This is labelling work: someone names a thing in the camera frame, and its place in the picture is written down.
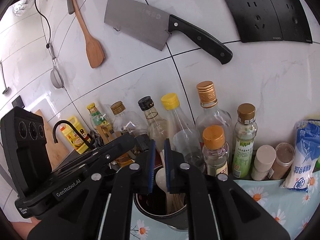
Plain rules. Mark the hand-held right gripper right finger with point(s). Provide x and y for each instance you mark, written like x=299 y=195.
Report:
x=167 y=167

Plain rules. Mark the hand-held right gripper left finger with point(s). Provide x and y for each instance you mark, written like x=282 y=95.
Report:
x=151 y=167

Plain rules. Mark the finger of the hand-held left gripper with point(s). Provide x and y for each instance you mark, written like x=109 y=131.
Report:
x=112 y=147

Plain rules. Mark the white plastic spoon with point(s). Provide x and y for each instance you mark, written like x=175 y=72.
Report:
x=163 y=158
x=161 y=180

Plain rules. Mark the wooden chopstick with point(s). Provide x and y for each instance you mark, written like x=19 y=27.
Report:
x=183 y=199
x=179 y=201

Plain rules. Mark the black utensil cup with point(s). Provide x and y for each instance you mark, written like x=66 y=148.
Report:
x=160 y=218

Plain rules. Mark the person's left forearm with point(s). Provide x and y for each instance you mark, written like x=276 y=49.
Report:
x=25 y=230

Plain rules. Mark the small wooden rack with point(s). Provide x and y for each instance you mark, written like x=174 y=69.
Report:
x=106 y=135

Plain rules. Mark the wooden cutting board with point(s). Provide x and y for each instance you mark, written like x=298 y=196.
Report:
x=56 y=150

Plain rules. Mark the yellow cap green label bottle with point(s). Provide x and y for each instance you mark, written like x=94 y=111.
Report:
x=96 y=120

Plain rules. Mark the yellow dish soap bottle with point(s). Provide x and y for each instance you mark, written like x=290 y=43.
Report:
x=75 y=140

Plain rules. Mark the yellow cap clear bottle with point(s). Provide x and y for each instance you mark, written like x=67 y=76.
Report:
x=180 y=130

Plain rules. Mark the clear bottle brown cap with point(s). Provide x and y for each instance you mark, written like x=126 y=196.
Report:
x=117 y=107

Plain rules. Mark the black faucet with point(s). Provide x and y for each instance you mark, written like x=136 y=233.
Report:
x=56 y=127

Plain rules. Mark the black cap glass bottle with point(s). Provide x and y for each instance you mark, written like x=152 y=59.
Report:
x=152 y=125

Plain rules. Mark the small gold cap bottle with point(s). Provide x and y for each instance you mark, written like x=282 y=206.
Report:
x=215 y=150

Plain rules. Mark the metal ladle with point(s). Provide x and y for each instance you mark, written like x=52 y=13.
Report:
x=6 y=90

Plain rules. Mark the large gold cap glass bottle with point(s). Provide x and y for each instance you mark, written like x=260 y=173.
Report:
x=212 y=115

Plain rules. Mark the brown cap green label bottle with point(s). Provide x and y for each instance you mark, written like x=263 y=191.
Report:
x=243 y=150

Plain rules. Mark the metal mesh strainer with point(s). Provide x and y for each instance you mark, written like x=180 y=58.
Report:
x=57 y=78

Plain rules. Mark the wooden spatula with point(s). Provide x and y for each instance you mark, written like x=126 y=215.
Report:
x=94 y=52

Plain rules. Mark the white spice jar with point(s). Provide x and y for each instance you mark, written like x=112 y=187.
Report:
x=263 y=160

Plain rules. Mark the daisy print tablecloth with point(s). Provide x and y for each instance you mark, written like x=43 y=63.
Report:
x=275 y=200

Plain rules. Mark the brown spice jar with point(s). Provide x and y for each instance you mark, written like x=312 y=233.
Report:
x=282 y=160

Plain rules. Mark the blue white salt bag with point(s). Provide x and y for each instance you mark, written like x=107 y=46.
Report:
x=303 y=160

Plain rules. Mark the steel wool scrubber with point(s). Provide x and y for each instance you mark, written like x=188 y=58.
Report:
x=21 y=7

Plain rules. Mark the yellow grey peeler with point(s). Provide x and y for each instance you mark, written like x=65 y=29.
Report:
x=70 y=5

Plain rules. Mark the small black wall socket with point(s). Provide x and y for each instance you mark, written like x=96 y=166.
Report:
x=18 y=102

